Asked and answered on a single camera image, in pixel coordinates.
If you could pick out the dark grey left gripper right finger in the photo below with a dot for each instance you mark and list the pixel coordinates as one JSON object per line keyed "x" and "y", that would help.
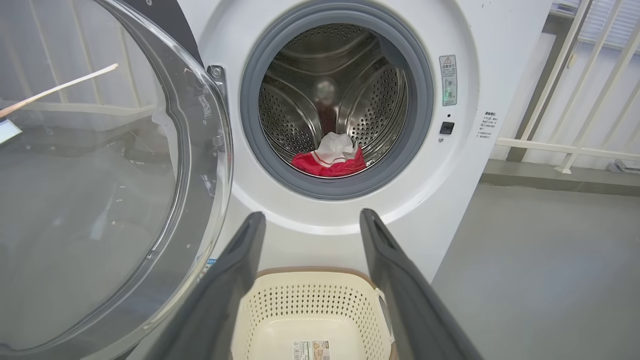
{"x": 410, "y": 310}

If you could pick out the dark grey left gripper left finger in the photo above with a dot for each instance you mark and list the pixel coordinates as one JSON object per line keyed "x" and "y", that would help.
{"x": 220, "y": 300}

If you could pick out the dark round washing machine door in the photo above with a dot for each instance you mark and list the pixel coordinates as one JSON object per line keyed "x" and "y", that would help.
{"x": 100, "y": 200}

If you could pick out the red and white jersey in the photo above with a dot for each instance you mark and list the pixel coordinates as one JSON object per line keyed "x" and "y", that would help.
{"x": 336, "y": 147}

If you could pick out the cream perforated laundry basket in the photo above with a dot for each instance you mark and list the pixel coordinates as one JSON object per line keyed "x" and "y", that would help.
{"x": 310, "y": 310}

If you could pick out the paper label in basket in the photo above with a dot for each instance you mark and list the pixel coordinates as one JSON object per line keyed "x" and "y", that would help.
{"x": 311, "y": 351}

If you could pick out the white front-load washing machine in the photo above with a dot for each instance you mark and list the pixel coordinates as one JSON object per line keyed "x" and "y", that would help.
{"x": 460, "y": 200}

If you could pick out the black door latch socket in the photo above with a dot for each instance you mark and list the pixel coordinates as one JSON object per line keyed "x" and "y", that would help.
{"x": 447, "y": 128}

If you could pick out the blue energy label sticker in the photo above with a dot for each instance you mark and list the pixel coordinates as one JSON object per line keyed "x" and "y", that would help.
{"x": 212, "y": 262}

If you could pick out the small printed text sticker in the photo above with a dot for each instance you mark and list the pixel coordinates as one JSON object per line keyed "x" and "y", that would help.
{"x": 487, "y": 125}

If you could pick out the grey warning sticker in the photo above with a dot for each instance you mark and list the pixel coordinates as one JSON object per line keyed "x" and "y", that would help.
{"x": 448, "y": 80}

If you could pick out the stainless steel washer drum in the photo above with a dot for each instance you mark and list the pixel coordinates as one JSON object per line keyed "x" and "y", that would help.
{"x": 300, "y": 75}

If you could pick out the white metal railing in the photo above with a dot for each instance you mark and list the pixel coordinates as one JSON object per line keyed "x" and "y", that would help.
{"x": 575, "y": 100}

